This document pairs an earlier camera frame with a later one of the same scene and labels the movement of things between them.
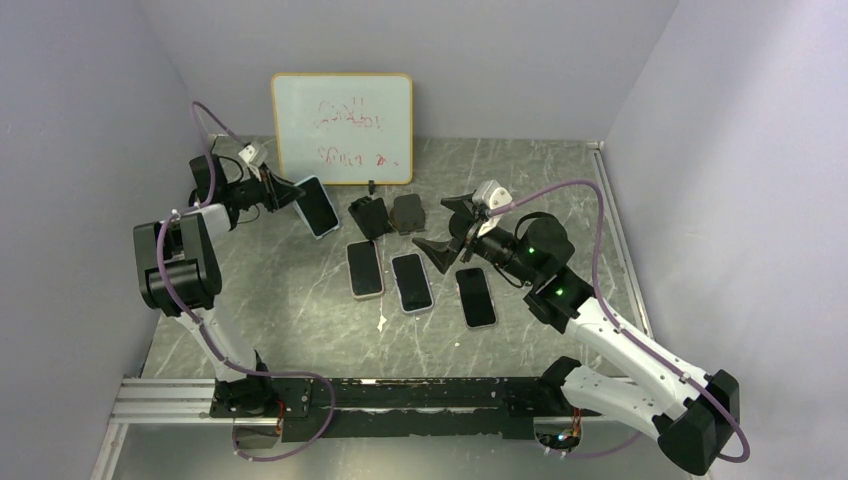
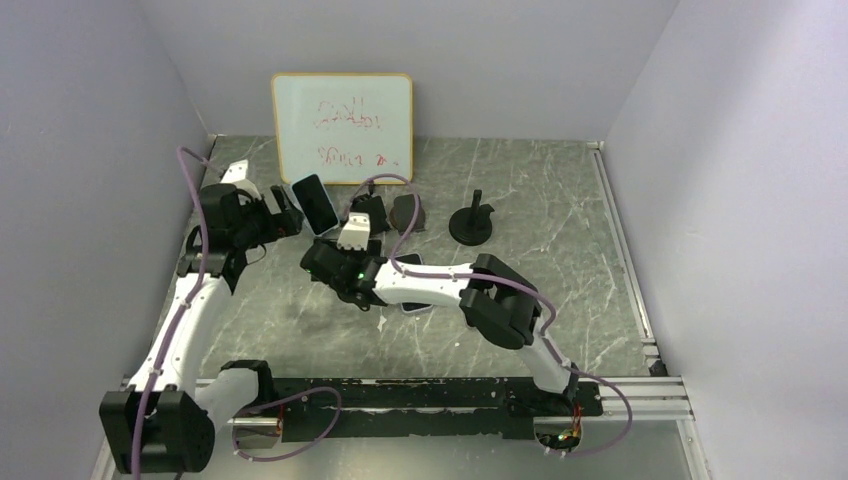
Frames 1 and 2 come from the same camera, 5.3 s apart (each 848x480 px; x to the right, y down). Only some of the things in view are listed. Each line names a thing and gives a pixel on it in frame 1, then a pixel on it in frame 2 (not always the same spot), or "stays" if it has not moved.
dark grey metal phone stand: (407, 215) stays
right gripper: (443, 252) to (361, 255)
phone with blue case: (317, 208) stays
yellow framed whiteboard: (347, 128) stays
